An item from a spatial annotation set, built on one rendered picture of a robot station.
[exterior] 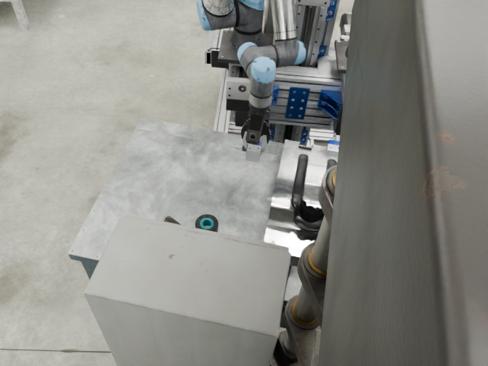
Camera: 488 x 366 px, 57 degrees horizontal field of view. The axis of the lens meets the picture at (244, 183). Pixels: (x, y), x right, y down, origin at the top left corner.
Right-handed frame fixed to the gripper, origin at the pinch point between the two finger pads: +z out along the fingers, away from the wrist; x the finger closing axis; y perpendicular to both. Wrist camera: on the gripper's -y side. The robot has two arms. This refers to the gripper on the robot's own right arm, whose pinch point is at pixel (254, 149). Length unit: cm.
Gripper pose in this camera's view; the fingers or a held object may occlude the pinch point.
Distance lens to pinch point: 163.4
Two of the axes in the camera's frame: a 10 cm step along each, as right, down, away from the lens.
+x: -9.8, -1.9, 0.9
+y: 2.0, -7.4, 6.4
